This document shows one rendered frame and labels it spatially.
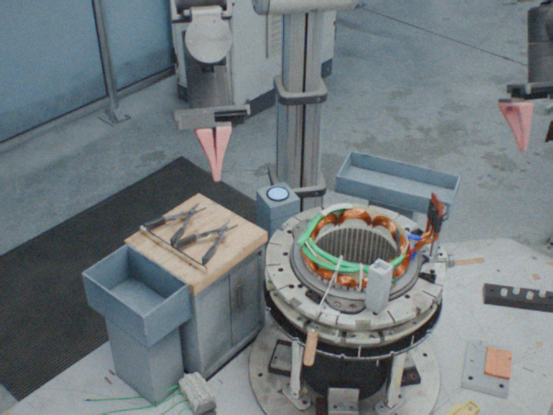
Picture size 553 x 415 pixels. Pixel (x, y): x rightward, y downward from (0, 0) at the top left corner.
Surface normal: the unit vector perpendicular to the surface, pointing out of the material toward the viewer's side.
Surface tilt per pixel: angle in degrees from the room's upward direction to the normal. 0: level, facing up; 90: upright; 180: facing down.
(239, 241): 0
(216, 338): 90
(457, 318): 0
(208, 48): 58
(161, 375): 90
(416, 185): 0
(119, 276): 90
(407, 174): 90
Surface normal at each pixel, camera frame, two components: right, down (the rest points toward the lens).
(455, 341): 0.00, -0.78
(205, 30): 0.14, 0.11
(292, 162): 0.17, 0.61
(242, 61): 0.73, 0.43
